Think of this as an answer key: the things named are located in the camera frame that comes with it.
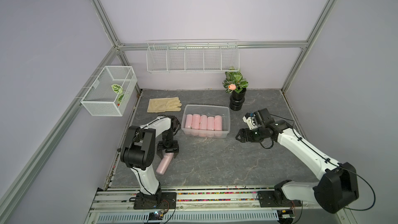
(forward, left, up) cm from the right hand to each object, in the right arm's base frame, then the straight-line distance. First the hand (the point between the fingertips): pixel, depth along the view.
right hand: (241, 136), depth 82 cm
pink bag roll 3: (+12, +21, -9) cm, 26 cm away
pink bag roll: (-11, +42, -10) cm, 44 cm away
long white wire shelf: (+49, +27, +17) cm, 59 cm away
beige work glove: (+33, +49, -12) cm, 60 cm away
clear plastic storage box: (+27, +16, -13) cm, 34 cm away
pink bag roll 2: (+12, +11, -9) cm, 19 cm away
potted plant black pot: (+27, +2, +13) cm, 30 cm away
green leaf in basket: (+19, +65, +19) cm, 70 cm away
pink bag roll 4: (+14, +16, -8) cm, 23 cm away
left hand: (-8, +39, -9) cm, 41 cm away
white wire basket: (+17, +70, +16) cm, 73 cm away
